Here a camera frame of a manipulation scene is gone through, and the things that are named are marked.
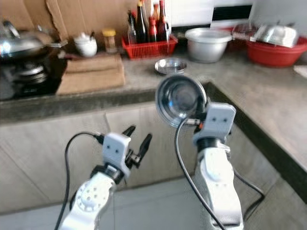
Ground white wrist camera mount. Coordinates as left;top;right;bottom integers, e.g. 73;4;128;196
102;132;132;171
193;102;236;144

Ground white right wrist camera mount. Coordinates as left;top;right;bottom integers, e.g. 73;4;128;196
193;102;236;144

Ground tall dark soy sauce bottle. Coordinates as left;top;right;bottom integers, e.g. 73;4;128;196
135;0;149;44

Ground steel bowl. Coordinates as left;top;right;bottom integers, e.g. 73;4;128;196
155;74;208;128

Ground steel lid with handle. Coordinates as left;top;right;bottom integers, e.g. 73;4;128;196
0;20;51;58

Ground small corrugated cardboard sheet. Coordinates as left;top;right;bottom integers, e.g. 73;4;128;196
65;54;122;73

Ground large corrugated cardboard sheet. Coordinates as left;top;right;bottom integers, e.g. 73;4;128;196
56;65;125;95

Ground dark bottle red cap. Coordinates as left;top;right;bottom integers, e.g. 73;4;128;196
156;0;170;42

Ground red plastic basin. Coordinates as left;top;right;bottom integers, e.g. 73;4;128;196
246;37;307;68

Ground large aluminium pot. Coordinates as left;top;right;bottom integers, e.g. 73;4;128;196
185;27;234;64

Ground red plastic bottle basket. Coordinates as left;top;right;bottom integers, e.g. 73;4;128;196
121;34;178;60

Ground white ceramic lidded pot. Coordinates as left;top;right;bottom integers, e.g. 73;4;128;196
74;32;98;58

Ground shallow steel dish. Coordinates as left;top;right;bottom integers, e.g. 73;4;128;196
155;58;188;75

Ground domed steel lid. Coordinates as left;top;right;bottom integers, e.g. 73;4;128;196
254;24;299;48

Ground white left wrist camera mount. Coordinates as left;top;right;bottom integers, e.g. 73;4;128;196
102;132;132;171

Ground clear bottle black spout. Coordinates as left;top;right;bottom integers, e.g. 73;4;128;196
128;11;138;44

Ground glass jar yellow lid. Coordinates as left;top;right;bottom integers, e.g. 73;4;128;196
102;28;118;54

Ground black wok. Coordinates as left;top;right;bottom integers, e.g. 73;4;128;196
0;39;69;62

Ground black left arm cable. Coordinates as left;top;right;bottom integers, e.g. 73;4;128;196
55;132;106;230

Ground brown cardboard wall sheet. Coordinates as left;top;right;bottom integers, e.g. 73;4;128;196
46;0;140;41
0;0;51;29

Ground red label sauce bottle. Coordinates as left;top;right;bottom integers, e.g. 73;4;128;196
148;17;158;43

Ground grey kitchen base cabinet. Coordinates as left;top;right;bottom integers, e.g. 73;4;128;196
0;101;307;214

